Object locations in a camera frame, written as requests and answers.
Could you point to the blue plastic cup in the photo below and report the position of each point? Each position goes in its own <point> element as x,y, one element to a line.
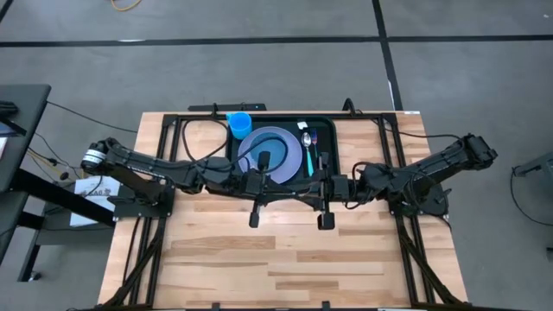
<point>239,127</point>

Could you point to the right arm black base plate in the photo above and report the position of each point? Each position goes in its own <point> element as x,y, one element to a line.
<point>402,212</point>

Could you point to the white printed paper sheet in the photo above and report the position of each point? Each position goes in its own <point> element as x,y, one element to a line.
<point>86,192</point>

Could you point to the dark grey desk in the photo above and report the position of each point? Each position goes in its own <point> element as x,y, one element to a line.
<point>34,99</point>

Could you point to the iridescent fork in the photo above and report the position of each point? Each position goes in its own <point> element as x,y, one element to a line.
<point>314,137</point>

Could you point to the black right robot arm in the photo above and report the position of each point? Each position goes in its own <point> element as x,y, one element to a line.
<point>432,164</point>

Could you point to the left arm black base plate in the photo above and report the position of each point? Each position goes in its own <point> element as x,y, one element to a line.
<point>125,209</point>

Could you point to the black table clamp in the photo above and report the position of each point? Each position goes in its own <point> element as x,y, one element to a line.
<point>215,306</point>
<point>326,305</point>

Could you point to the black metal table frame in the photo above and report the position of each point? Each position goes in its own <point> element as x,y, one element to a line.
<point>169,118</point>

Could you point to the grey stand leg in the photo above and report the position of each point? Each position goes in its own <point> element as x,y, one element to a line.
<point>540,164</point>

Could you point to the lavender plate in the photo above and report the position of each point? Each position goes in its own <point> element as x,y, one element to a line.
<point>294,168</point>

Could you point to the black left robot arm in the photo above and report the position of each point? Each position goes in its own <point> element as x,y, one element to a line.
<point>151,166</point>

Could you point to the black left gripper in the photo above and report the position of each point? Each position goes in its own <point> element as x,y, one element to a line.
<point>259,190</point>

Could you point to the dark green tray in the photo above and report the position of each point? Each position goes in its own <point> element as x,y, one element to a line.
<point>233,149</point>

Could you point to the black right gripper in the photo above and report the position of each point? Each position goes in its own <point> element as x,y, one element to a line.
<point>330,190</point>

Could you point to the black cloth napkin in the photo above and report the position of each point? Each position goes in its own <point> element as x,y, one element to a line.
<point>326,142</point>

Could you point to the black power strip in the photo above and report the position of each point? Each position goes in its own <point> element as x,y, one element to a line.
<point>233,107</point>

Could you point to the small black desk device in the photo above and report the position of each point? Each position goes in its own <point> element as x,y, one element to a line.
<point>8,108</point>

